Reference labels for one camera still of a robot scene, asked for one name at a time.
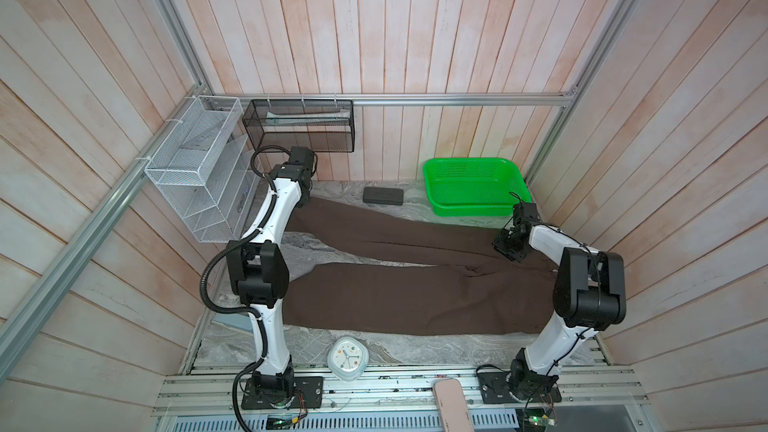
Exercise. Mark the black wire mesh basket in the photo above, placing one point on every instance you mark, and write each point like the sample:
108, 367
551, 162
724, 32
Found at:
325, 126

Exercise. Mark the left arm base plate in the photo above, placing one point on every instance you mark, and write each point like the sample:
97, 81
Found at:
300, 393

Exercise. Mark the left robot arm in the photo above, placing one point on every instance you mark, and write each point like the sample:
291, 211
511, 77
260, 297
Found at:
259, 277

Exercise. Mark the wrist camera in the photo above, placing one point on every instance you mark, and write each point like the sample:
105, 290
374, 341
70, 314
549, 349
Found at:
525, 214
302, 157

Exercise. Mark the brown trousers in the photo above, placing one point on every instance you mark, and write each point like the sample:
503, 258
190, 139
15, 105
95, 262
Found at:
417, 278

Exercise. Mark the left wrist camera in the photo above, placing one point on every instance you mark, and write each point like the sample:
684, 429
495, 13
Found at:
302, 157

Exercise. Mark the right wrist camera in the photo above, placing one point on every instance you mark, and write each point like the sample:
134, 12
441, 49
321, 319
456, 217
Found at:
525, 214

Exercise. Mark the green plastic basket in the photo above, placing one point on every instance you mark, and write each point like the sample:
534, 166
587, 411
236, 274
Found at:
474, 187

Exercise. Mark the white wire mesh shelf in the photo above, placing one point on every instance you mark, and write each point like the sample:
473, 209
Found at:
202, 168

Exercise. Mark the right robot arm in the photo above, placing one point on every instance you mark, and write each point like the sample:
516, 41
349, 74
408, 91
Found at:
589, 296

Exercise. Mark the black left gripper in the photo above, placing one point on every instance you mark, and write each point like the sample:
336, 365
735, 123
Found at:
304, 199

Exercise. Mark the pink flat device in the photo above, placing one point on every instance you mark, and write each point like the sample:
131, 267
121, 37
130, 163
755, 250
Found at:
452, 406

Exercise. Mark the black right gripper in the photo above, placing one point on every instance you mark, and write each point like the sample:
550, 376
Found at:
497, 243

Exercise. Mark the white alarm clock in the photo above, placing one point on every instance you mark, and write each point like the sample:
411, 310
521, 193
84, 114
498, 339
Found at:
348, 359

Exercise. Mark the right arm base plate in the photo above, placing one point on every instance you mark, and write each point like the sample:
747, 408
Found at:
498, 387

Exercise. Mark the dark grey rectangular case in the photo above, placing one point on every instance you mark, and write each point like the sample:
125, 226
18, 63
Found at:
383, 196

